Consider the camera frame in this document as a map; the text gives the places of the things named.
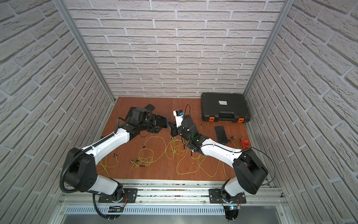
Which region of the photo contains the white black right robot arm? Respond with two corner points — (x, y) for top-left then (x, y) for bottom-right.
(169, 118), (269, 203)

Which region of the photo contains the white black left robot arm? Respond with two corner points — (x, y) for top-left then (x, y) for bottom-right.
(59, 104), (168, 202)

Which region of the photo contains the red handle tool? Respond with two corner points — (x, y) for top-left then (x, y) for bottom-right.
(240, 139), (250, 150)

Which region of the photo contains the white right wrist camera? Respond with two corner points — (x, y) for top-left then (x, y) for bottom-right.
(173, 110), (185, 127)

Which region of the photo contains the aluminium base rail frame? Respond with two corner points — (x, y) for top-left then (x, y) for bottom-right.
(49, 179), (294, 224)

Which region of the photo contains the black phone far left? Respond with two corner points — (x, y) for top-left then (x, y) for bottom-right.
(125, 108), (133, 120)

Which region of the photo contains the black plastic tool case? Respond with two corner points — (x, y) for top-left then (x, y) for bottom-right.
(201, 92), (251, 123)

